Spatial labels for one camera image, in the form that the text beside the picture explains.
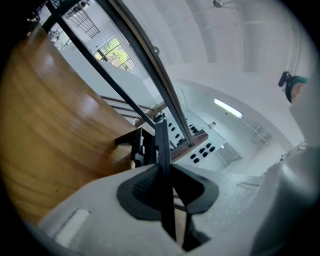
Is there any long ceiling light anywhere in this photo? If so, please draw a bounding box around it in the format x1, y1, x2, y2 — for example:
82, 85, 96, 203
213, 97, 244, 120

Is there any curved dark handrail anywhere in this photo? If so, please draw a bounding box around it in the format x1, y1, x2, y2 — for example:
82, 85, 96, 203
96, 0, 196, 148

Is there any group of black round items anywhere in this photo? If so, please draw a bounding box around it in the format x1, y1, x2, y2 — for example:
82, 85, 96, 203
166, 121, 216, 165

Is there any black wire grid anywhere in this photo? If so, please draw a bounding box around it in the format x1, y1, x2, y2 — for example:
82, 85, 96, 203
66, 3, 101, 39

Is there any silver pendant lamp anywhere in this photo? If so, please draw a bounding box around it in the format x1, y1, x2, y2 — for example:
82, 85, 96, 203
212, 0, 240, 11

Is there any brown wooden railing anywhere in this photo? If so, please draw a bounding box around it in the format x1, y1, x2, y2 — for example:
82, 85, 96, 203
99, 94, 168, 127

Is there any black metal frame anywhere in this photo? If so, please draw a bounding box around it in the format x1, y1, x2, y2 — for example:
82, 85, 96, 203
41, 0, 157, 130

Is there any window with black frame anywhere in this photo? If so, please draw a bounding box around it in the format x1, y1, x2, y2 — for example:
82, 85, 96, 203
93, 36, 137, 72

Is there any person's head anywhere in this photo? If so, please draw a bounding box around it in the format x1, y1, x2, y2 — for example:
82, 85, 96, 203
291, 82, 308, 104

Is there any green head strap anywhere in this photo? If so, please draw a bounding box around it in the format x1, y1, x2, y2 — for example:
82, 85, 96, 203
284, 75, 309, 105

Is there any black head-mounted camera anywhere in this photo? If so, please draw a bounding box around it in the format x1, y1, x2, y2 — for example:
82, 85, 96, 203
278, 70, 293, 89

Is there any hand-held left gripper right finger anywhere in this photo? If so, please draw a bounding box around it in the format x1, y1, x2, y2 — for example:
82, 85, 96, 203
162, 119, 220, 241

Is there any black chair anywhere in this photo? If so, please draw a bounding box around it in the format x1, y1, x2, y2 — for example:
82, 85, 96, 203
114, 126, 158, 167

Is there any brown wooden panel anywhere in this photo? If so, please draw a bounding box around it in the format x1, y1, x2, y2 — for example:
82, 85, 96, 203
0, 24, 141, 226

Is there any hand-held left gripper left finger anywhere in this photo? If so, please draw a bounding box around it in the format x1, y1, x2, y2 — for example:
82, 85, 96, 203
116, 119, 176, 241

